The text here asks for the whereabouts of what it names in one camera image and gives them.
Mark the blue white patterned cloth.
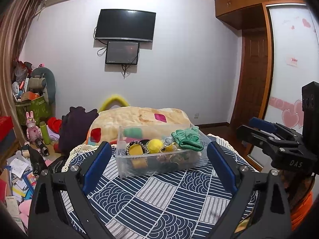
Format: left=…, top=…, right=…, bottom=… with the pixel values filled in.
left=60, top=134, right=260, bottom=239

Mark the green cardboard box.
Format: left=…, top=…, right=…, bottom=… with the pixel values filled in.
left=15, top=96, right=52, bottom=126

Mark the yellow fuzzy headboard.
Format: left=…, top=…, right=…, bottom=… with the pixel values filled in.
left=98, top=94, right=130, bottom=112

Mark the small black wall monitor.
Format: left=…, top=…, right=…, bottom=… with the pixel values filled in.
left=105, top=41, right=140, bottom=65

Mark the large black wall television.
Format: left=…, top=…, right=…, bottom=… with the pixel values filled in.
left=95, top=9, right=156, bottom=42

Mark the yellow ball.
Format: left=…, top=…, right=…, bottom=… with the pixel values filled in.
left=147, top=139, right=164, bottom=154

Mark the dark purple garment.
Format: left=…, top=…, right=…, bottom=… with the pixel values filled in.
left=58, top=106, right=98, bottom=155

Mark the beige plush blanket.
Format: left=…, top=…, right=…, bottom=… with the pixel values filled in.
left=85, top=106, right=191, bottom=146

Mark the clear plastic storage bin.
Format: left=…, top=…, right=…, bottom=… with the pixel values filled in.
left=115, top=124, right=211, bottom=179

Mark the green bottle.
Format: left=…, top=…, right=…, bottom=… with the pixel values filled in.
left=39, top=121, right=51, bottom=145

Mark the red box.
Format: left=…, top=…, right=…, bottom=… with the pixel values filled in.
left=0, top=116, right=13, bottom=142

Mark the wooden wardrobe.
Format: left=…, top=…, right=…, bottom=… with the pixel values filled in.
left=215, top=0, right=318, bottom=132

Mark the green knitted glove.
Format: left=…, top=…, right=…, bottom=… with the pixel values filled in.
left=171, top=126, right=204, bottom=152

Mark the grey plush toy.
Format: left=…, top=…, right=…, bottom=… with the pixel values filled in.
left=27, top=67, right=56, bottom=105

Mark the pink bunny figurine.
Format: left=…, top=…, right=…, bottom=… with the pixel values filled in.
left=26, top=111, right=42, bottom=144

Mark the striped red beige curtain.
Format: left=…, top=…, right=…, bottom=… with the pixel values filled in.
left=1, top=0, right=43, bottom=144

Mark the orange jacket sleeve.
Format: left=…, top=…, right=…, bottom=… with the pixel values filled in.
left=290, top=191, right=313, bottom=231

